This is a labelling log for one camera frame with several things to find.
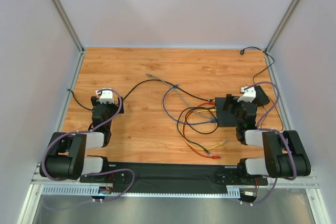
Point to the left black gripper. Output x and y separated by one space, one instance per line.
119 107

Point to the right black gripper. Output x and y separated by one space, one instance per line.
239 106

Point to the black network switch box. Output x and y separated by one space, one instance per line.
223 113

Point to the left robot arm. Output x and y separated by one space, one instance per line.
64 157

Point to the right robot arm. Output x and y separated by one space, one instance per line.
284 154

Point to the black power adapter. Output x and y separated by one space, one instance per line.
261 98

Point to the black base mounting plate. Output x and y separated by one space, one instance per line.
221 174

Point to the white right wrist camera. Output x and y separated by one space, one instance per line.
248 94

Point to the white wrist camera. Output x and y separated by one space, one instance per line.
105 96
248 94

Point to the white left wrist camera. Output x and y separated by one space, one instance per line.
105 96

